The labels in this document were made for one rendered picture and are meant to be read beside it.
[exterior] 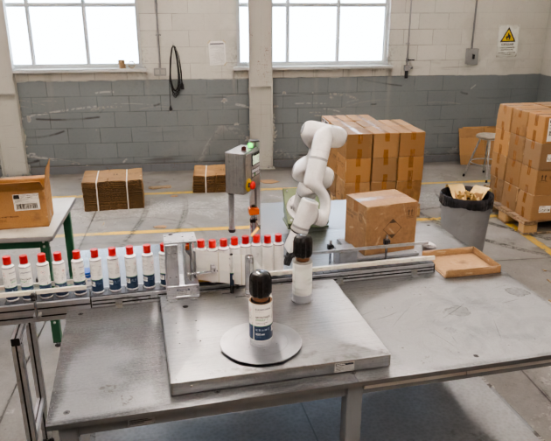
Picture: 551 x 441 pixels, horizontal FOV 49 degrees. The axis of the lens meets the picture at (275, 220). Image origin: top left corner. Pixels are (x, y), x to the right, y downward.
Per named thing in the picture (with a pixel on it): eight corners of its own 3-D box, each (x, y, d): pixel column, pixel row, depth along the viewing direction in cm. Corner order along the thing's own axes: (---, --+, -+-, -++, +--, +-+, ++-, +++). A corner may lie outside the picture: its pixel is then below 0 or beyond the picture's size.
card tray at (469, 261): (445, 278, 296) (446, 270, 294) (421, 258, 319) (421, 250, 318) (500, 272, 302) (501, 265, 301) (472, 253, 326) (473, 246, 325)
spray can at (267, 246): (262, 278, 284) (261, 237, 277) (261, 273, 289) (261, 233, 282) (273, 277, 284) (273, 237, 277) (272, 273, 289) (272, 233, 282)
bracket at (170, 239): (164, 245, 254) (163, 242, 254) (163, 235, 264) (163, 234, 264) (197, 242, 257) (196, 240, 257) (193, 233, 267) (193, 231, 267)
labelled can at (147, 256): (143, 290, 272) (140, 247, 266) (143, 284, 277) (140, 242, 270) (156, 288, 274) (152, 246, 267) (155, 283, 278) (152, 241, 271)
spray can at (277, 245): (275, 277, 285) (275, 236, 278) (270, 273, 289) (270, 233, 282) (285, 275, 287) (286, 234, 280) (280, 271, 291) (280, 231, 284)
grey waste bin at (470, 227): (446, 273, 502) (453, 201, 481) (427, 253, 542) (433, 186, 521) (494, 269, 507) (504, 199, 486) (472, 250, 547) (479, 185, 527)
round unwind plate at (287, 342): (226, 371, 211) (226, 368, 211) (214, 328, 239) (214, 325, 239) (311, 360, 218) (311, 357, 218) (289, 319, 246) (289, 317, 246)
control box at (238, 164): (225, 192, 274) (224, 151, 267) (240, 183, 289) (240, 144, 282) (246, 195, 270) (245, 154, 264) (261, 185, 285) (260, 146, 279)
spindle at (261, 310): (251, 348, 223) (250, 277, 214) (247, 336, 231) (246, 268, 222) (275, 346, 225) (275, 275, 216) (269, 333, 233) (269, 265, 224)
